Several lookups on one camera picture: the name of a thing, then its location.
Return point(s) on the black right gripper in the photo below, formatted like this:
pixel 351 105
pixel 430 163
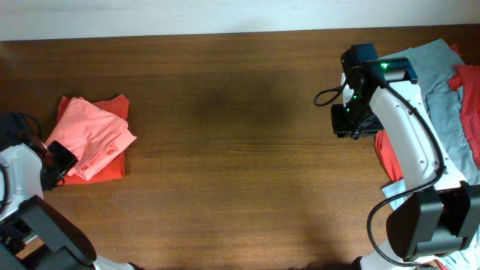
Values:
pixel 343 129

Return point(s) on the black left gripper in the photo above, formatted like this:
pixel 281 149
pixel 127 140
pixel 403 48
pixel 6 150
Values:
pixel 68 160

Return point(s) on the folded red printed t-shirt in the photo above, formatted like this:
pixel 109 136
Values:
pixel 116 168

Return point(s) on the grey t-shirt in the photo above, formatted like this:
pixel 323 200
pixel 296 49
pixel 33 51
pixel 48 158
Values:
pixel 435 64

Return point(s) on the pink printed t-shirt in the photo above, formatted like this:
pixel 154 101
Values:
pixel 93 135

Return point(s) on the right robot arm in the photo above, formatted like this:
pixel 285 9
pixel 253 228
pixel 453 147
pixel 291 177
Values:
pixel 435 205

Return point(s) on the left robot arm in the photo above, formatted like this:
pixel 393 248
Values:
pixel 34 235

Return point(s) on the red garment under grey shirt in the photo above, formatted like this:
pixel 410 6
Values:
pixel 467 79

